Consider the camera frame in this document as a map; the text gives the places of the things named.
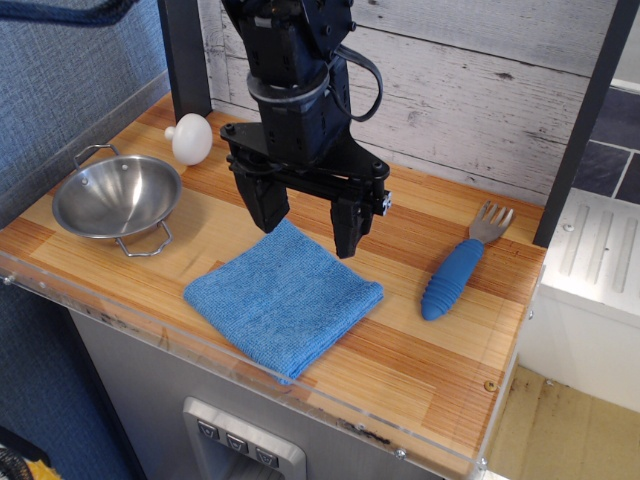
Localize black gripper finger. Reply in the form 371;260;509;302
234;173;290;233
330;198;371;259

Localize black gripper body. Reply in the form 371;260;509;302
221;59;391;215

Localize small steel pot with handles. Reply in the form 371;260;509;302
52;143;182;258

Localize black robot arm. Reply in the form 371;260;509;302
220;1;391;258

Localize blue folded cloth napkin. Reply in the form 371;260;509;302
183;220;383;385

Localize white mushroom-shaped toy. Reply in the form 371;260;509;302
164;113;213;166

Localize clear acrylic table edge guard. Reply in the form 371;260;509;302
1;239;545;479

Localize grey dispenser button panel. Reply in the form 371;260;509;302
183;397;307;479

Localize white ribbed box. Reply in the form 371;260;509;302
518;189;639;411

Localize yellow and black object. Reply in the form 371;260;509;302
1;445;57;480

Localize fork with blue handle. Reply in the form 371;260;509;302
421;201;515;321

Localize dark left frame post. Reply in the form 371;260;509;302
157;0;212;120

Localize dark frame post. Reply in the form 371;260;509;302
533;0;639;247
157;0;212;120

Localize black braided cable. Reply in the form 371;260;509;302
0;0;142;29

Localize dark right frame post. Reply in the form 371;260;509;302
533;0;639;247

